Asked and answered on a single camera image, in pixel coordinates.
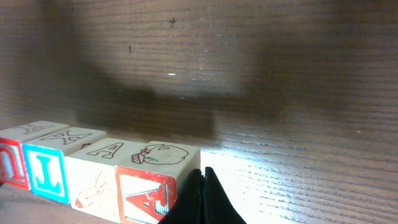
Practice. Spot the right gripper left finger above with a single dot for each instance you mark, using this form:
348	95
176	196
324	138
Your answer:
187	208

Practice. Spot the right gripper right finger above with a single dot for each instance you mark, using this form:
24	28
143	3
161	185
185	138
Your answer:
217	209

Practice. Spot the red A block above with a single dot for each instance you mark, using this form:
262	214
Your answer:
150	178

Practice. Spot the white block red dots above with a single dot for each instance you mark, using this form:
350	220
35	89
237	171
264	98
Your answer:
91	176

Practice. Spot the blue J block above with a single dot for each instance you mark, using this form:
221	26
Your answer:
44	160

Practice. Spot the red U block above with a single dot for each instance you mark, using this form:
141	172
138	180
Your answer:
13	166

